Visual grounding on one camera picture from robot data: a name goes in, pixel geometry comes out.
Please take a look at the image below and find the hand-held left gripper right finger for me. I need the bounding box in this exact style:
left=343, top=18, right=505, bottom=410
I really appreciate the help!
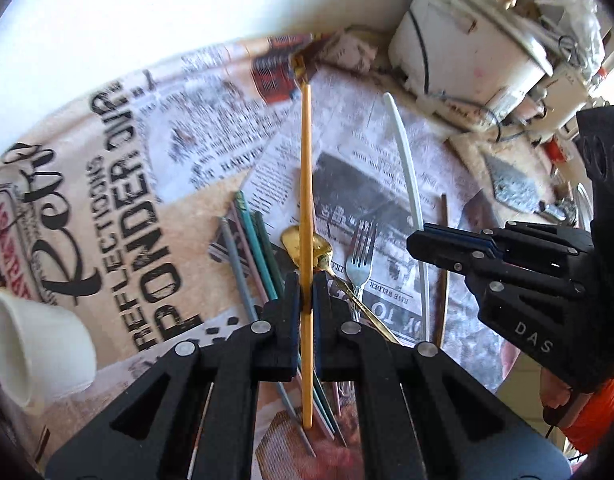
left=314, top=272, right=573, bottom=480

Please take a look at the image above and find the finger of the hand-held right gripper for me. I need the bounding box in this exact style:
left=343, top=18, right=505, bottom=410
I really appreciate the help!
left=424, top=222, right=594, bottom=268
left=407, top=232, right=585, bottom=306

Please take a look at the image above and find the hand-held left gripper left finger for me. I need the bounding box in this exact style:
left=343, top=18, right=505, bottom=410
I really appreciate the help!
left=46, top=271, right=301, bottom=480

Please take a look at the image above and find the brown chopstick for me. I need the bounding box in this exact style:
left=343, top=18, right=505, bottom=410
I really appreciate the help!
left=438, top=194, right=450, bottom=348

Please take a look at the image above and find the teal chopstick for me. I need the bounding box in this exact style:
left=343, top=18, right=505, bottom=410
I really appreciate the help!
left=235, top=191, right=335, bottom=438

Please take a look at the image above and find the white chopstick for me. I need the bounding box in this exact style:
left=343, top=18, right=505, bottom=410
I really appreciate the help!
left=383, top=92, right=432, bottom=338

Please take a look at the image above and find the orange chopstick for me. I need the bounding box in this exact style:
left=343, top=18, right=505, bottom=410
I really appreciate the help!
left=291, top=55, right=315, bottom=428

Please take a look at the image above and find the white ceramic cup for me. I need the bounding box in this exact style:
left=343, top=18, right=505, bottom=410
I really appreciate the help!
left=0, top=291, right=96, bottom=407

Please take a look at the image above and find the person's right forearm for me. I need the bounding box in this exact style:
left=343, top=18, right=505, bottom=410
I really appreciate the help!
left=562, top=377, right=614, bottom=456

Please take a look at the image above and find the person's right hand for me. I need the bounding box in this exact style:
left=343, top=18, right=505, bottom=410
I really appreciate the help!
left=541, top=370, right=570, bottom=411

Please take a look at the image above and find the silver fork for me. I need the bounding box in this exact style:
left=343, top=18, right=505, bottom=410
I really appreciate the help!
left=344, top=220, right=379, bottom=323

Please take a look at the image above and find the gold spoon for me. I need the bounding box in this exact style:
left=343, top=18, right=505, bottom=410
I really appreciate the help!
left=281, top=226, right=403, bottom=346

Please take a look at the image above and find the grey chopstick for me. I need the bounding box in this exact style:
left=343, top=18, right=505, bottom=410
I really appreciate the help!
left=218, top=216, right=317, bottom=457

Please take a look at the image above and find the newspaper sheet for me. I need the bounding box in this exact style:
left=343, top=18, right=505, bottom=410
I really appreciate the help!
left=242, top=67, right=508, bottom=396

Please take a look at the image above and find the white rice cooker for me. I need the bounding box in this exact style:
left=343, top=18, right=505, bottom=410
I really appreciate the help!
left=388, top=0, right=555, bottom=121

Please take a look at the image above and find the clear plastic bag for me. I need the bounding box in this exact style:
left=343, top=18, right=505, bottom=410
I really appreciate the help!
left=537, top=0, right=605, bottom=68

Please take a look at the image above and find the black power cable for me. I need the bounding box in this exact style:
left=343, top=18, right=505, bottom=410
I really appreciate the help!
left=399, top=0, right=525, bottom=131

